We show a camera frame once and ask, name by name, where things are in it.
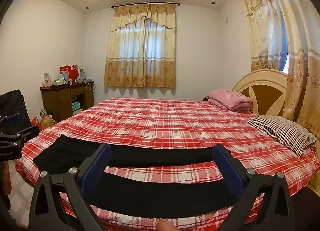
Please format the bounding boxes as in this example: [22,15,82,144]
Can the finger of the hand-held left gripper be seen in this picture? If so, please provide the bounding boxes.
[0,125,40,147]
[0,113,22,131]

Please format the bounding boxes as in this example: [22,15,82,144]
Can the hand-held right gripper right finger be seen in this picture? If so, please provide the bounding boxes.
[213,143,299,231]

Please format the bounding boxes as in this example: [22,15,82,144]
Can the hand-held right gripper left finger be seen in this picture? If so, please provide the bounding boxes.
[29,143,112,231]

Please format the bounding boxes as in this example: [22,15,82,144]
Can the black pants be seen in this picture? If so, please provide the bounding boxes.
[32,133,253,219]

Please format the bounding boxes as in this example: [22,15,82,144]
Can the person's right hand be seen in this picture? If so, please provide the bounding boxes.
[157,218,181,231]

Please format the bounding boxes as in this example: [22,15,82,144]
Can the orange plastic bag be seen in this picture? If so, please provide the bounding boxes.
[31,117,42,131]

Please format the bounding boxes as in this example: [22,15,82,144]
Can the patterned shopping bag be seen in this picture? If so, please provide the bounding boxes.
[40,109,57,130]

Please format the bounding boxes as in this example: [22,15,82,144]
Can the brown wooden desk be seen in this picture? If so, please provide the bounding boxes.
[40,81,95,123]

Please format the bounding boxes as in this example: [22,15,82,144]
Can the striped pillow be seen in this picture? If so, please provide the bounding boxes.
[246,115,317,158]

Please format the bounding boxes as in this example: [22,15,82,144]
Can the pink folded blanket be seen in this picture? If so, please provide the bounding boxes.
[207,89,253,111]

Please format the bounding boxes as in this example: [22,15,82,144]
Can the bed with red plaid sheet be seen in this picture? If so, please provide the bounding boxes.
[15,97,320,231]

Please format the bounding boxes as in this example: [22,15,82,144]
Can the cream wooden headboard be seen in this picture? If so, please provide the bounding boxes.
[231,68,289,117]

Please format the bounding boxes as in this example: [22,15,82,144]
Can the long beige patterned curtain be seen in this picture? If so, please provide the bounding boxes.
[239,0,320,144]

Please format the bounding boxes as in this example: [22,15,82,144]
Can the beige patterned window curtain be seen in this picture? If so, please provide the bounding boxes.
[104,3,177,88]

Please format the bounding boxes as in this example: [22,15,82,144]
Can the dark curtain rod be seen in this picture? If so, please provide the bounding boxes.
[111,2,180,9]

